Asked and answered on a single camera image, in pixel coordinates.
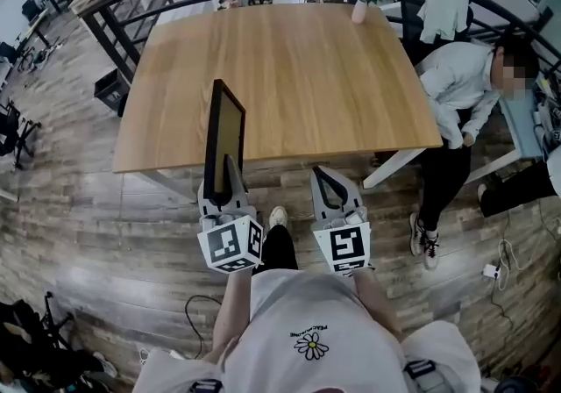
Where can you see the person's left forearm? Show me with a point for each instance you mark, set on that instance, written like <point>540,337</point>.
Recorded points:
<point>232,308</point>

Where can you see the black metal stand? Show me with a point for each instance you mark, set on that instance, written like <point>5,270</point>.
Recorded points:
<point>15,132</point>

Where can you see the white jacket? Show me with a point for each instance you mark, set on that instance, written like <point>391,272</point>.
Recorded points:
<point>442,5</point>

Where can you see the black office chair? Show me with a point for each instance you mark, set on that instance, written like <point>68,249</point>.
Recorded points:
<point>412,9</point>

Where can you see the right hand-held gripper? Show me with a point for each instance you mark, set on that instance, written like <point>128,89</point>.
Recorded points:
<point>344,246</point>

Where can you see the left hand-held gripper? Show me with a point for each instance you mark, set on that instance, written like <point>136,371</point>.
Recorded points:
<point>228,242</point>

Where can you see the black equipment bag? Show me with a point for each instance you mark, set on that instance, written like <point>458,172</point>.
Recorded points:
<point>30,352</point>

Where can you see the black plastic bin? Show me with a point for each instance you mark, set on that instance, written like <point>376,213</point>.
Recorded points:
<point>111,93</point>

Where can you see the person's right forearm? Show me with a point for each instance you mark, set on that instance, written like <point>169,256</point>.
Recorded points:
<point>377,303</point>

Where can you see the black harness buckle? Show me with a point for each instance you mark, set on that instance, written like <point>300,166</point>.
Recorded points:
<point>420,368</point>
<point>205,386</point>

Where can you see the person's black trouser leg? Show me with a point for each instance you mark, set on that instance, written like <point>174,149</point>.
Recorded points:
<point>276,251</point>

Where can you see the pile of electronic gear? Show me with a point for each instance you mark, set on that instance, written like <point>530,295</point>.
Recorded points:
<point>550,119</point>

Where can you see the person's white shoe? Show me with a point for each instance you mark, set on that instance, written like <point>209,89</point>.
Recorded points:
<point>278,216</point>

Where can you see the white power adapter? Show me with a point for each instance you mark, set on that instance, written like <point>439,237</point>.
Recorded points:
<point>491,271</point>

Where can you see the black framed panel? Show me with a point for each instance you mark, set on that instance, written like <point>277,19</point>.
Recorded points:
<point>223,132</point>

